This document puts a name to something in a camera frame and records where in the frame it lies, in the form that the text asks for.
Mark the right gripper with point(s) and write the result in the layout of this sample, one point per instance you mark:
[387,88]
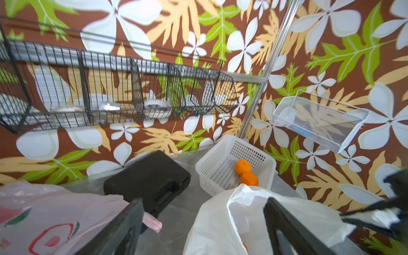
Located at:
[391,213]

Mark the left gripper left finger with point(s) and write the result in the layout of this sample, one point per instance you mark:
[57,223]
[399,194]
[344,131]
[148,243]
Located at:
[120,236]

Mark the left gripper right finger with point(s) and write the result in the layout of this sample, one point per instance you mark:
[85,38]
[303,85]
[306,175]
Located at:
[287,235]

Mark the orange fruit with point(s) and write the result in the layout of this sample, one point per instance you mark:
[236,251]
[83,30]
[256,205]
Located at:
[245,247]
[242,166]
[249,179]

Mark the white plastic bag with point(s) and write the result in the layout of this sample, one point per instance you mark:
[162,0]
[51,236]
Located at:
[235,216]

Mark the black plastic tool case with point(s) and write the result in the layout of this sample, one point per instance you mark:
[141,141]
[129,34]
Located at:
[156,179]

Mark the pink printed plastic bag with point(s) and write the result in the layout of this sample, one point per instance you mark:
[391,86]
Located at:
[43,219]

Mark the white mesh basket right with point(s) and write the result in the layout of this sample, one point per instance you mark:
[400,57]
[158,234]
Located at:
[327,122]

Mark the white tape roll in basket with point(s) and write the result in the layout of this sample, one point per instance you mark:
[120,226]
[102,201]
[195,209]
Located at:
[157,109]

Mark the black wire basket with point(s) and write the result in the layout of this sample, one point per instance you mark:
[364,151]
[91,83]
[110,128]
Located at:
[47,87]

